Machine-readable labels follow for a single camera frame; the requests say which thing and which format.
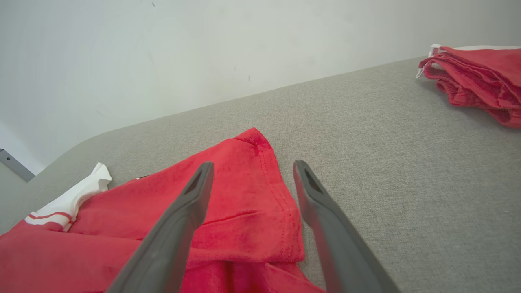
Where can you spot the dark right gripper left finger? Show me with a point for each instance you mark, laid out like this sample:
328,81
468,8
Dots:
171,240

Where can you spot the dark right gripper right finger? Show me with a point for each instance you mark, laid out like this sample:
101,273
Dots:
338,240

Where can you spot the red and white jersey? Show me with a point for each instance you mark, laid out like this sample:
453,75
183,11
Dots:
244,195

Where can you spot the red shorts with white trim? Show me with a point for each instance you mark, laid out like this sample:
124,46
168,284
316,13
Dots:
480,81

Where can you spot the grey fabric sofa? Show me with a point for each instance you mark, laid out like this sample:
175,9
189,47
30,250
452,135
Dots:
386,162

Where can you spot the grey wall trim strip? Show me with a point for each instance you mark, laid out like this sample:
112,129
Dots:
16,165

